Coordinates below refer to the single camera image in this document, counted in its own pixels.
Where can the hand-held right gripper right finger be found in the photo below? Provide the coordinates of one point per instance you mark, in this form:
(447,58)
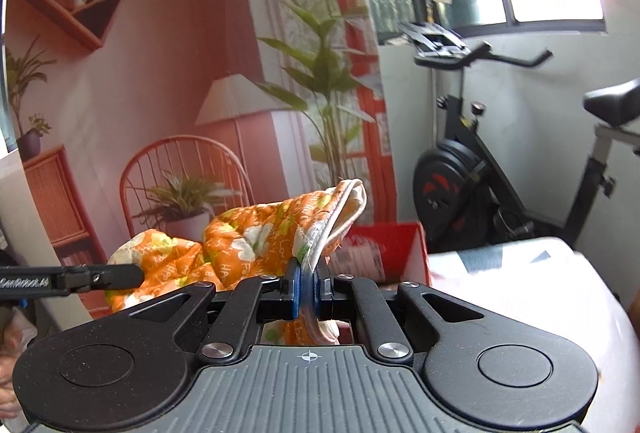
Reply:
(316,295)

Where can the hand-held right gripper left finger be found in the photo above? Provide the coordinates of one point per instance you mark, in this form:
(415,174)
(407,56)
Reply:
(297,293)

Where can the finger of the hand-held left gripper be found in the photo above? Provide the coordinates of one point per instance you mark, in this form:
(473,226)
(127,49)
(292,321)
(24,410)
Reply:
(100,277)

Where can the orange floral quilted cloth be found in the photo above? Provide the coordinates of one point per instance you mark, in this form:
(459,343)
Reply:
(250,243)

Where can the red cardboard box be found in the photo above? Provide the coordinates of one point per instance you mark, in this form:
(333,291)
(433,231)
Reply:
(400,253)

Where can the person's left hand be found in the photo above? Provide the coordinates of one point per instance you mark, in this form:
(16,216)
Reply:
(9,348)

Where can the black exercise bike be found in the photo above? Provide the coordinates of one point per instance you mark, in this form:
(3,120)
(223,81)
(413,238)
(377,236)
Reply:
(465,173)

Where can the patterned white table cloth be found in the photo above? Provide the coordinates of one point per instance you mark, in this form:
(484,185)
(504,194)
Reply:
(525,293)

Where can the printed room backdrop cloth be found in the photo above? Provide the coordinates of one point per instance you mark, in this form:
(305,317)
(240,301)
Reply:
(165,78)

